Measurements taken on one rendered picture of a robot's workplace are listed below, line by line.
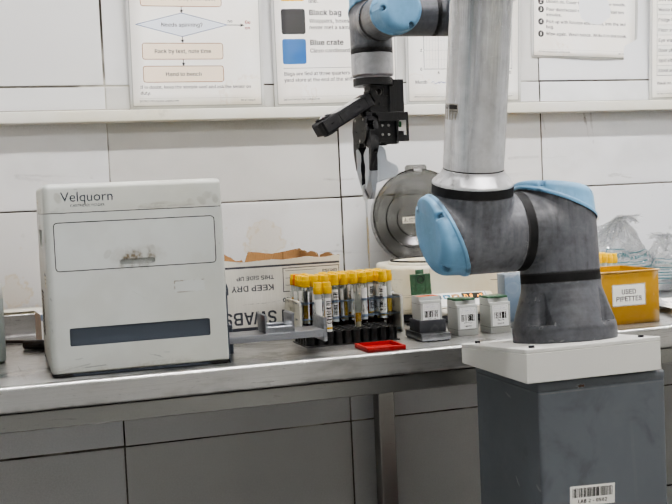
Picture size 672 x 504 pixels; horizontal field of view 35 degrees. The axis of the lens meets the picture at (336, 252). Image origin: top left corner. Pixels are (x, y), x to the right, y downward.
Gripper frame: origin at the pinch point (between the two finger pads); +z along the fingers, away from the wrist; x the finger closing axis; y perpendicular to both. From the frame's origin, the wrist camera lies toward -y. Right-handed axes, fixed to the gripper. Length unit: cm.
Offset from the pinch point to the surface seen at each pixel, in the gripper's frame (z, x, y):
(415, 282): 16.8, -0.5, 8.5
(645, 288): 20, -9, 51
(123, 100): -22, 54, -35
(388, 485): 67, 47, 20
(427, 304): 20.4, -5.6, 8.5
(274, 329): 22.1, -8.3, -20.5
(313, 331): 23.0, -8.9, -13.9
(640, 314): 25, -9, 50
